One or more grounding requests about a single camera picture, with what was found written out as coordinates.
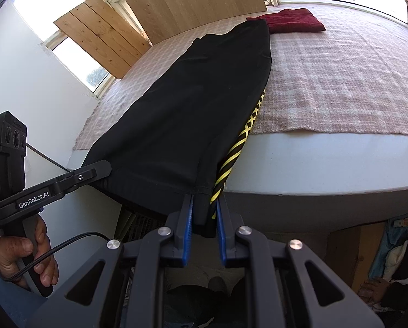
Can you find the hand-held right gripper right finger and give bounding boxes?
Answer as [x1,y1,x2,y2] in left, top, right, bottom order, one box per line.
[216,195,385,328]

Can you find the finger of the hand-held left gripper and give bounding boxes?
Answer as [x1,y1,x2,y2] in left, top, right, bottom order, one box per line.
[55,159,113,195]

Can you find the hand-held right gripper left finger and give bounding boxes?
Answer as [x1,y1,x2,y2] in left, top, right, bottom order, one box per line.
[26,194,195,328]

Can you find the black pants with yellow stripes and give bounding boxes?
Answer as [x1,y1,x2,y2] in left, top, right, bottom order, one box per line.
[82,19,272,238]

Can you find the maroon sweater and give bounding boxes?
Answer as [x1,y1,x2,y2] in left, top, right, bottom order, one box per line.
[247,8,326,35]

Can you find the person's left hand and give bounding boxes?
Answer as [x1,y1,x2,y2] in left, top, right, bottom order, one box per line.
[0,217,60,289]

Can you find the white ribbed grille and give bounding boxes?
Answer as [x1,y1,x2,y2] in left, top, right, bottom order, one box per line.
[114,208,165,243]

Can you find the cardboard box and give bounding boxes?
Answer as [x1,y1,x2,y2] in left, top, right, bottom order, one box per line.
[327,222,387,292]

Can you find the person's blue jeans leg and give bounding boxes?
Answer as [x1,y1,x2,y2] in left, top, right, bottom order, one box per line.
[0,263,49,328]

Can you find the pine plank board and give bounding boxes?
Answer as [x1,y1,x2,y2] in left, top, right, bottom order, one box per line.
[53,0,152,80]

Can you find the pink plaid blanket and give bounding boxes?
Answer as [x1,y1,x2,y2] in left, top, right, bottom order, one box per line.
[72,3,408,151]

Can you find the large light wooden board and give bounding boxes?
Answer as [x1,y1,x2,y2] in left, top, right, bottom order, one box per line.
[118,0,268,46]

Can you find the black cable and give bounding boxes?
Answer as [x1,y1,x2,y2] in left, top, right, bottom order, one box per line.
[2,232,113,282]

